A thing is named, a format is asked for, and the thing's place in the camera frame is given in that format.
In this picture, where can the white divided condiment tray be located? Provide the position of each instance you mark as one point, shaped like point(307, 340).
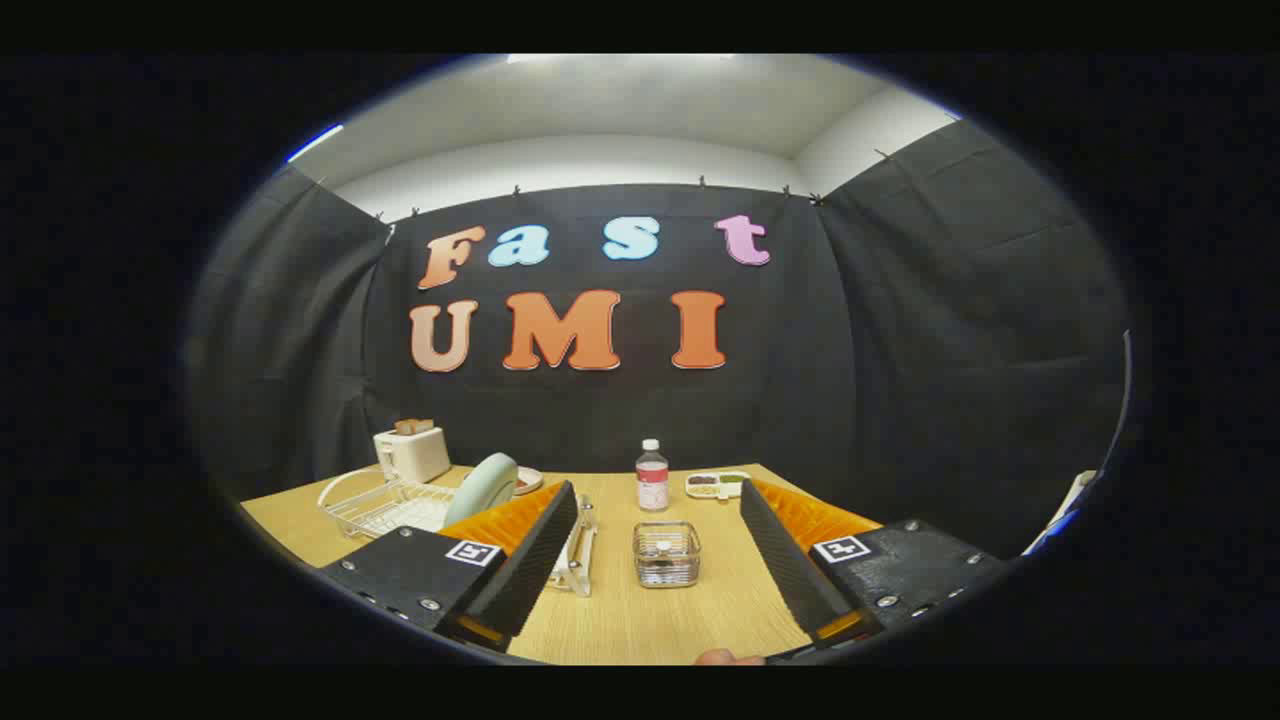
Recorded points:
point(715, 486)

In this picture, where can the clear bottle red label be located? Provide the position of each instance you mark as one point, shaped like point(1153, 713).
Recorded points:
point(652, 485)

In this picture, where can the black backdrop cloth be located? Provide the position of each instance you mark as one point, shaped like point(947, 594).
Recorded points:
point(600, 410)

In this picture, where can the white plate with meat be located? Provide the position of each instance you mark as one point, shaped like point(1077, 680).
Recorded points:
point(528, 481)

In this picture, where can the light green plate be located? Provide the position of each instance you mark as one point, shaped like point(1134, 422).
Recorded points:
point(485, 485)

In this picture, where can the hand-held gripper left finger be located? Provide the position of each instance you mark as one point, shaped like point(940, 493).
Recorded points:
point(535, 560)

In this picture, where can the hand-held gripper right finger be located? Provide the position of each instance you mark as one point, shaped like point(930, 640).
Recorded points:
point(790, 565)

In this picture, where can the white and blue frame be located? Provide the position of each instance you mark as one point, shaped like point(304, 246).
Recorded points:
point(1072, 492)

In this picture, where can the white toaster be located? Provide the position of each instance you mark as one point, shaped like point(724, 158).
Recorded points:
point(412, 458)

